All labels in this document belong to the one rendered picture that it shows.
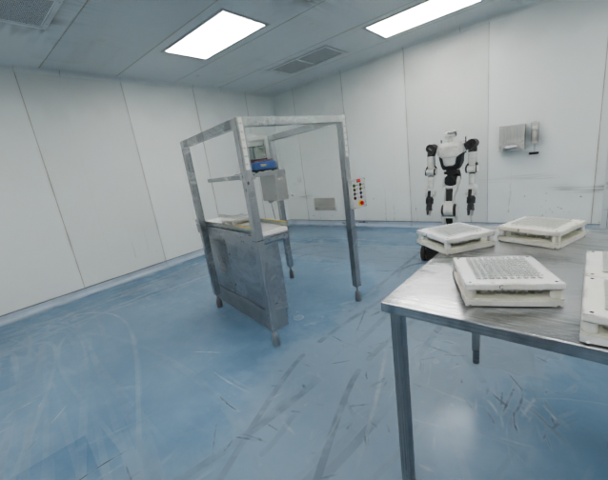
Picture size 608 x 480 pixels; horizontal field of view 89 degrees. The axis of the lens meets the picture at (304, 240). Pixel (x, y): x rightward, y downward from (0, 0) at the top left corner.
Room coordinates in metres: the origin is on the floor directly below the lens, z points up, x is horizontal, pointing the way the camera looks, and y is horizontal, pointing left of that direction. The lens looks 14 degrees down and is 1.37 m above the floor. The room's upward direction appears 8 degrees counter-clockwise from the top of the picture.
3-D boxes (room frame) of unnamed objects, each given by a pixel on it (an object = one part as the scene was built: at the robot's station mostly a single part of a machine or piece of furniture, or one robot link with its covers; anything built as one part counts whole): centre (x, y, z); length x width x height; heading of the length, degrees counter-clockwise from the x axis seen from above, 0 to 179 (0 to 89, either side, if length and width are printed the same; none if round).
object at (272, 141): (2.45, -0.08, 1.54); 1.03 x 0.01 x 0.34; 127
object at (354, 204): (2.76, -0.53, 1.04); 0.17 x 0.06 x 0.26; 127
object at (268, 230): (2.87, 0.62, 0.87); 1.35 x 0.25 x 0.05; 37
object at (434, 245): (1.43, -0.72, 0.90); 0.24 x 0.24 x 0.02; 9
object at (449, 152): (3.66, -1.84, 1.23); 0.34 x 0.30 x 0.36; 49
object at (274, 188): (2.48, 0.18, 1.21); 0.22 x 0.11 x 0.20; 37
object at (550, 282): (0.91, -0.61, 0.95); 0.25 x 0.24 x 0.02; 161
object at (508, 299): (0.91, -0.61, 0.90); 0.24 x 0.24 x 0.02; 71
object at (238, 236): (2.87, 0.62, 0.84); 1.30 x 0.29 x 0.10; 37
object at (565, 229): (1.34, -1.07, 0.95); 0.25 x 0.24 x 0.02; 118
